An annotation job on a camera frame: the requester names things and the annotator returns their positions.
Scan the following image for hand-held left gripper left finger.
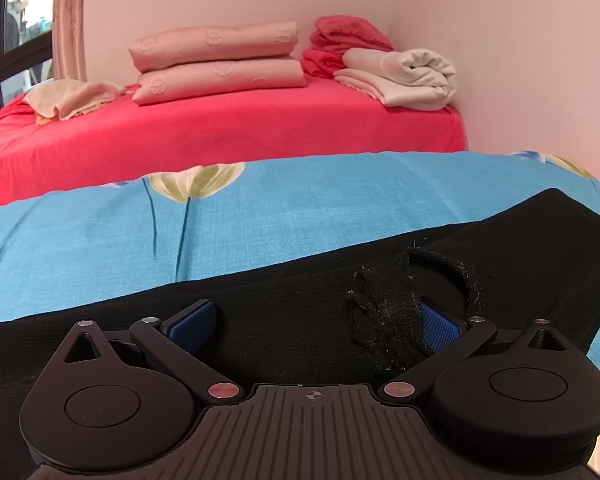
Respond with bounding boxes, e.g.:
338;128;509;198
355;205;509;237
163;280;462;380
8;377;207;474
62;299;245;405

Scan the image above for dark framed window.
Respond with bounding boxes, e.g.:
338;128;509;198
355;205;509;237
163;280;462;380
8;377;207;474
0;0;57;112

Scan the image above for red folded cloth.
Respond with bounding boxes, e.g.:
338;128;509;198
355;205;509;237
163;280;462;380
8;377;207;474
301;15;396;80

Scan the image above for beige towel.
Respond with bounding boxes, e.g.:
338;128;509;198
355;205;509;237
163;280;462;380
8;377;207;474
22;79;127;126

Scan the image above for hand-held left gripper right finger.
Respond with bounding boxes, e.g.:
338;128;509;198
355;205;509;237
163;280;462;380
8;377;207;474
377;302;573;406

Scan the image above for white folded blanket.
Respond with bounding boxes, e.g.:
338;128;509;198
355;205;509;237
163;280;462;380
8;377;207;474
333;48;459;112

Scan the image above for black pants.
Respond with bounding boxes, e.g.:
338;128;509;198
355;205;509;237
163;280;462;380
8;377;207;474
0;187;600;466

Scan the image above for blue floral bedsheet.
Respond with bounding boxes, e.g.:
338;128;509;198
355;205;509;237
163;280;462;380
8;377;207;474
0;150;600;480

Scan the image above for red bedsheet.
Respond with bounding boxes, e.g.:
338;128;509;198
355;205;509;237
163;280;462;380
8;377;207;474
0;76;469;209

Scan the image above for pink embossed pillow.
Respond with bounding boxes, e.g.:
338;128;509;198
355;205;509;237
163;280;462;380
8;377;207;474
128;21;301;74
131;56;308;107

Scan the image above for pink curtain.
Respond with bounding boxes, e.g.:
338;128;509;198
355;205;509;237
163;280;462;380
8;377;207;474
53;0;89;84

